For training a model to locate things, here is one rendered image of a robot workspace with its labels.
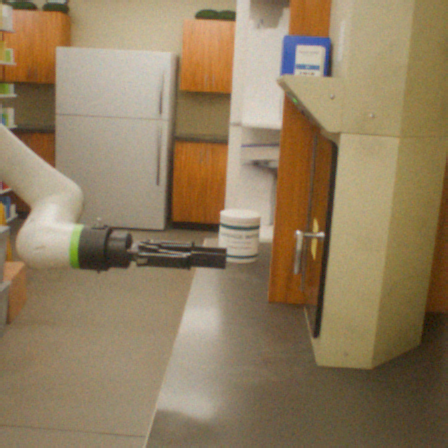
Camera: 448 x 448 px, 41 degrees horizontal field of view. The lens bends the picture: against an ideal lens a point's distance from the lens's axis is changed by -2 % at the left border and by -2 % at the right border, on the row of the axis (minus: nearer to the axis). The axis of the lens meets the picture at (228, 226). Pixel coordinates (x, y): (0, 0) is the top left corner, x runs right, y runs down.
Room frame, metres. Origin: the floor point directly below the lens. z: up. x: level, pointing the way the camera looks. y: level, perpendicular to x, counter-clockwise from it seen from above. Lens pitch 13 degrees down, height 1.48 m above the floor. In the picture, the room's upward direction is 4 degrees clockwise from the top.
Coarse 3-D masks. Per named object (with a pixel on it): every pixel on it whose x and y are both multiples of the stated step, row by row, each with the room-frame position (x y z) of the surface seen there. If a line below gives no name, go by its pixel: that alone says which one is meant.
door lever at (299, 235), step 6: (300, 234) 1.17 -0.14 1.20; (306, 234) 1.17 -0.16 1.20; (312, 234) 1.17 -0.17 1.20; (318, 234) 1.17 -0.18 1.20; (300, 240) 1.17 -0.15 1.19; (300, 246) 1.17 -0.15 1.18; (300, 252) 1.17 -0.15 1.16; (294, 258) 1.17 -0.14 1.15; (300, 258) 1.17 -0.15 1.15; (294, 264) 1.17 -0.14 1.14; (300, 264) 1.17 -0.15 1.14; (294, 270) 1.17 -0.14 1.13; (300, 270) 1.17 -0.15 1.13
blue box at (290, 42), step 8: (288, 40) 1.34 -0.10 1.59; (296, 40) 1.34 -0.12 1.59; (304, 40) 1.34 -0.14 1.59; (312, 40) 1.34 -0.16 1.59; (320, 40) 1.34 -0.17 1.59; (328, 40) 1.34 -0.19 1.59; (288, 48) 1.34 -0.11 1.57; (296, 48) 1.34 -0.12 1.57; (328, 48) 1.34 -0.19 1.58; (288, 56) 1.34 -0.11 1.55; (328, 56) 1.34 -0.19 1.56; (280, 64) 1.43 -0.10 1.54; (288, 64) 1.34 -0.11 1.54; (280, 72) 1.41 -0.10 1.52; (288, 72) 1.34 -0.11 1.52
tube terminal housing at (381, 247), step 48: (336, 0) 1.36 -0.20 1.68; (384, 0) 1.13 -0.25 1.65; (432, 0) 1.17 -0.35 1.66; (336, 48) 1.29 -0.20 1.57; (384, 48) 1.12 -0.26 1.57; (432, 48) 1.18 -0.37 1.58; (384, 96) 1.12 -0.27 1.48; (432, 96) 1.20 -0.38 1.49; (336, 144) 1.16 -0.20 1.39; (384, 144) 1.12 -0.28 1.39; (432, 144) 1.21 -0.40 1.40; (336, 192) 1.13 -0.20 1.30; (384, 192) 1.12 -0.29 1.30; (432, 192) 1.23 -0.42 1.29; (336, 240) 1.13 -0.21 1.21; (384, 240) 1.12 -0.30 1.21; (432, 240) 1.25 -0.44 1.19; (336, 288) 1.13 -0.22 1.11; (384, 288) 1.13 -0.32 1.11; (336, 336) 1.13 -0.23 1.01; (384, 336) 1.15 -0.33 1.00
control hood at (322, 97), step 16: (288, 80) 1.13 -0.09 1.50; (304, 80) 1.13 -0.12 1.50; (320, 80) 1.13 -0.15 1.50; (336, 80) 1.13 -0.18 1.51; (288, 96) 1.44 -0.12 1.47; (304, 96) 1.13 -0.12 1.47; (320, 96) 1.13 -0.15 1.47; (336, 96) 1.13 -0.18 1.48; (320, 112) 1.13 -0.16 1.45; (336, 112) 1.13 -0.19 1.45; (336, 128) 1.13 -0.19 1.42
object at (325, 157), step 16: (320, 144) 1.33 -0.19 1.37; (320, 160) 1.30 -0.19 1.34; (320, 176) 1.28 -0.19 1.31; (320, 192) 1.25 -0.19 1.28; (320, 208) 1.23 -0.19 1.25; (320, 224) 1.20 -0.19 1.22; (320, 256) 1.15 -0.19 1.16; (304, 272) 1.41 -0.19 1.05; (320, 272) 1.14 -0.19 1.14; (304, 288) 1.38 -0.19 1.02; (320, 288) 1.13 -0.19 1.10; (304, 304) 1.35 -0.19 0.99; (320, 304) 1.13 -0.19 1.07
